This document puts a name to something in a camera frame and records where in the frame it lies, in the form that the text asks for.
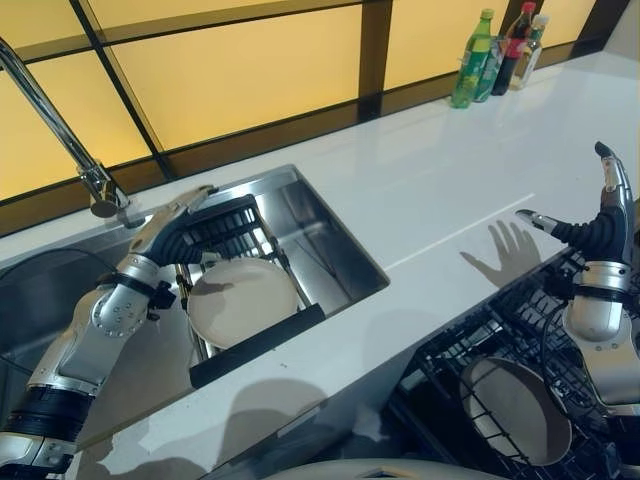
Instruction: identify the cream plate with brown rim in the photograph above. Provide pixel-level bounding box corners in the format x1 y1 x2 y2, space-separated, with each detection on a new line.
458 356 573 466

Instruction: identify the green soda bottle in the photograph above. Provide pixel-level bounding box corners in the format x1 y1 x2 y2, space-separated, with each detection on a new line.
450 8 495 110

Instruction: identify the black dishwasher rack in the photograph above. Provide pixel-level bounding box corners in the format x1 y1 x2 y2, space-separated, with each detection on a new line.
384 247 640 480

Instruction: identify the brown window frame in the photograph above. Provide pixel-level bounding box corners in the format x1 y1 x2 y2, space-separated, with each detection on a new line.
0 0 640 238

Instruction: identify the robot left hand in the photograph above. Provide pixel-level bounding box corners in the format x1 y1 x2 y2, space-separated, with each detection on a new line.
127 184 220 266

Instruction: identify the chrome kitchen faucet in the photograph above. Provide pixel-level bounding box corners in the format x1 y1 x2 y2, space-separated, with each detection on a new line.
0 38 154 230

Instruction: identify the black sink dish rack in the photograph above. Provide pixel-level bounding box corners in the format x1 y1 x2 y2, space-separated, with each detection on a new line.
169 194 326 390

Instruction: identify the stainless steel sink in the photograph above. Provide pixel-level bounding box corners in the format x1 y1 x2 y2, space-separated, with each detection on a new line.
0 163 391 451

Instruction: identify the robot torso silver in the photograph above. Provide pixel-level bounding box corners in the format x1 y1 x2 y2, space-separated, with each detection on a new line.
259 457 506 480

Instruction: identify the dark soy sauce bottle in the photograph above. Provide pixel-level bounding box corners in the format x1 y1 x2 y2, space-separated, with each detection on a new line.
490 1 536 97

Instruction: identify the clear oil bottle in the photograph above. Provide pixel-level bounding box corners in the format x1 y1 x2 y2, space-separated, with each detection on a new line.
509 13 550 91

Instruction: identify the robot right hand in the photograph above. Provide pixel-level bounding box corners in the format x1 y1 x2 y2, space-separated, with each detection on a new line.
514 141 636 264

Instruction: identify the cream round plate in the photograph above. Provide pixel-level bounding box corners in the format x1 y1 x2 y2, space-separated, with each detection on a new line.
186 258 300 350

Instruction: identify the green drink can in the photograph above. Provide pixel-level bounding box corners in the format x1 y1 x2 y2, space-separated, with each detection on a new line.
472 35 507 104

